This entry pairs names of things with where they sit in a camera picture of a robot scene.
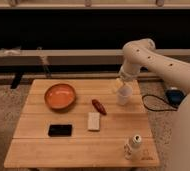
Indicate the red-brown oblong object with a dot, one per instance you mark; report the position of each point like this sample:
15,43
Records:
99,107

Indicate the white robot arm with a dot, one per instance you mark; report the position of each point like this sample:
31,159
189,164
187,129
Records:
141,53

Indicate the black rectangular box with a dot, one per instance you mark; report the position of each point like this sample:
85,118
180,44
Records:
60,130

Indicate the wooden table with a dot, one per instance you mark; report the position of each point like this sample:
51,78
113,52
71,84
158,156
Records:
32,147

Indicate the blue power adapter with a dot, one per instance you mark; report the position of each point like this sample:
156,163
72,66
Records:
175,96

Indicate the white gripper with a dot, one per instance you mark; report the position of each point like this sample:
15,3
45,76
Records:
123,79

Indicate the white plastic bottle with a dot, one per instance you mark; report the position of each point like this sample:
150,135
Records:
132,147

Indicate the translucent plastic cup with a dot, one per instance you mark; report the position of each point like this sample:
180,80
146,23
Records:
123,94

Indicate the white rectangular block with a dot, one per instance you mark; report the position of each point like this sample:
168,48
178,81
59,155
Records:
93,121

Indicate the long wooden rail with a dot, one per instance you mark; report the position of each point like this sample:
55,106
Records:
60,57

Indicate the orange ceramic bowl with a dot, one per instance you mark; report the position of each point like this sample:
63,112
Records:
60,96

